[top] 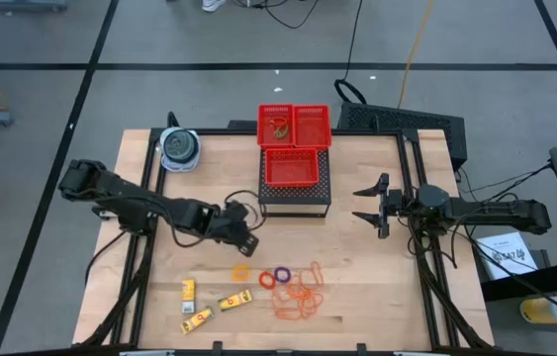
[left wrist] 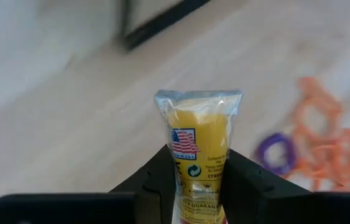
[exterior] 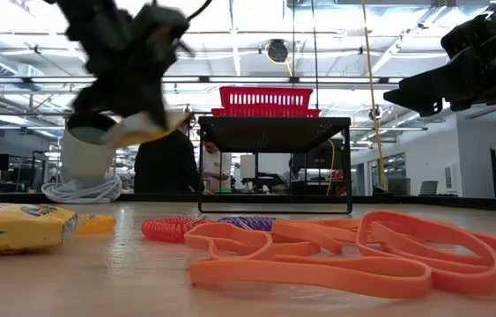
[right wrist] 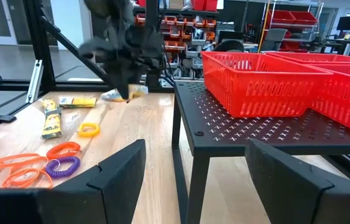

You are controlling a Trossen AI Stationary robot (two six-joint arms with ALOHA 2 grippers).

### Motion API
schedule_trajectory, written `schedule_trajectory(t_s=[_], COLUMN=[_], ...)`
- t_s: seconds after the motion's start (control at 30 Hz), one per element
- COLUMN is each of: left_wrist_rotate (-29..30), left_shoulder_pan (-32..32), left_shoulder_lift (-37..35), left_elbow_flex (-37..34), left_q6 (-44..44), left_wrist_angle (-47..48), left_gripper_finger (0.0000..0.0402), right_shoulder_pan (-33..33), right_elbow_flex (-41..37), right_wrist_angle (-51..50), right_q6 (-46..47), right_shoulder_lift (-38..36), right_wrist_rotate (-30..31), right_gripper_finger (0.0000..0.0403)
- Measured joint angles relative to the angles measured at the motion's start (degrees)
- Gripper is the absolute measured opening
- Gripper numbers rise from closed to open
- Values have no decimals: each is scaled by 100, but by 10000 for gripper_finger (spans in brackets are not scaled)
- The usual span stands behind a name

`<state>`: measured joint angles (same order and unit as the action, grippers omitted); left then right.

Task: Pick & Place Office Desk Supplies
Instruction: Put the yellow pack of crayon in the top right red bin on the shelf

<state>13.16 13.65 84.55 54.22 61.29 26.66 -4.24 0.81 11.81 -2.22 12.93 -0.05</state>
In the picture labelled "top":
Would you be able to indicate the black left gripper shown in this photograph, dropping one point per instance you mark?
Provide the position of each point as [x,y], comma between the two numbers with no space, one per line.
[233,227]

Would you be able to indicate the yellow white plastic container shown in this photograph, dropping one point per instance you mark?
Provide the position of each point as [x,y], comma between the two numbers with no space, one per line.
[545,311]

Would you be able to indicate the black shelf beam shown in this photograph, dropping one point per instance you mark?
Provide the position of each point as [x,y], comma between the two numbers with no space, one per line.
[530,284]

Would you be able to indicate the white printed booklet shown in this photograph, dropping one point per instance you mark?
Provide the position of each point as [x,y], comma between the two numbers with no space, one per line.
[505,252]

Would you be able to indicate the black perforated computer case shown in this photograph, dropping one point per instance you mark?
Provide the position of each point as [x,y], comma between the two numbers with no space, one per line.
[397,118]

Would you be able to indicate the person's white shoe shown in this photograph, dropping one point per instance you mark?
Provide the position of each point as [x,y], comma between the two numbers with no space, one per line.
[213,4]

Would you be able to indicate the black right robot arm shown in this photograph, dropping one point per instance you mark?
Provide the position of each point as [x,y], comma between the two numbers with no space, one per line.
[495,210]

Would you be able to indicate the red plastic mesh basket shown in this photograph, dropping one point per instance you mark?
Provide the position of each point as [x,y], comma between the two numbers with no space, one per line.
[291,168]
[264,141]
[312,127]

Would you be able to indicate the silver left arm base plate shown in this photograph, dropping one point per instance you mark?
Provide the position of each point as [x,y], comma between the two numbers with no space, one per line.
[104,213]

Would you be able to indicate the black perforated metal riser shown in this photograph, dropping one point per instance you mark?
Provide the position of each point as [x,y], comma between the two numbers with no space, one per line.
[293,195]

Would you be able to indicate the black aluminium extrusion frame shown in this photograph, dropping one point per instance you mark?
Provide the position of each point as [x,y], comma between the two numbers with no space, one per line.
[367,132]

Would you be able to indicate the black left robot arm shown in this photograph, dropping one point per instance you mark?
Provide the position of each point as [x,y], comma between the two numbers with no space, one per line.
[124,195]

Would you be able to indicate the yellow crayon box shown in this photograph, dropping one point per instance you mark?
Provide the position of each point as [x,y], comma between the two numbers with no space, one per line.
[188,296]
[236,299]
[198,320]

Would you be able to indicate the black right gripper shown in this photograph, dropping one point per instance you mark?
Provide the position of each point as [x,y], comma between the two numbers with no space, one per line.
[397,205]

